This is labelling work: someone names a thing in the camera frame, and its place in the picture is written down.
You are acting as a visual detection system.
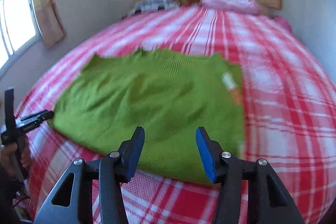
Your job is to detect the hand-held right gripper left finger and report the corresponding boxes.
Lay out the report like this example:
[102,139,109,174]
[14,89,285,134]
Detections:
[34,126,145,224]

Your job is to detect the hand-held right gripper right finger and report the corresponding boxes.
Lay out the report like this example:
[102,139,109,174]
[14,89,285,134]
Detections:
[196,127,305,224]

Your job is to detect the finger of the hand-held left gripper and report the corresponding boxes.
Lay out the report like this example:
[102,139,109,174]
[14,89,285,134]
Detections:
[16,110,55,132]
[4,86,17,136]

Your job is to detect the green orange striped knit sweater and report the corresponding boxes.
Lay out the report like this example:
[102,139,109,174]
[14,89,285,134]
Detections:
[48,48,246,186]

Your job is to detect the person's left forearm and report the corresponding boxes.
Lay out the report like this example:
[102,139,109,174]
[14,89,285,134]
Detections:
[0,161,20,219]

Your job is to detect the person's left hand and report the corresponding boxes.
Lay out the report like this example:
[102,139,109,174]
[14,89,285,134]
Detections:
[0,145,32,178]

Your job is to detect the red plaid bed sheet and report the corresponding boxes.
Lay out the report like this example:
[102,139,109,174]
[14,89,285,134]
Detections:
[14,5,332,224]

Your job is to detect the yellow side window curtain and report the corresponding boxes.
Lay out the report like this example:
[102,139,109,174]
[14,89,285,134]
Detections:
[31,0,67,49]

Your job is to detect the white dark patterned pillow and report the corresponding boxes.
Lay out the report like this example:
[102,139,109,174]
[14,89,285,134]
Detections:
[128,0,182,16]

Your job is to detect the pink cloth beside bed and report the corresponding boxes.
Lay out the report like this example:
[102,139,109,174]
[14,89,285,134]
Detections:
[273,15,293,33]

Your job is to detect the pink bundled blanket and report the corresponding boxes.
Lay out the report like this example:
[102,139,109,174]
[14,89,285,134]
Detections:
[201,0,263,15]

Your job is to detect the side wall window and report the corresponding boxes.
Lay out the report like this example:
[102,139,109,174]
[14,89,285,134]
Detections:
[0,0,38,71]

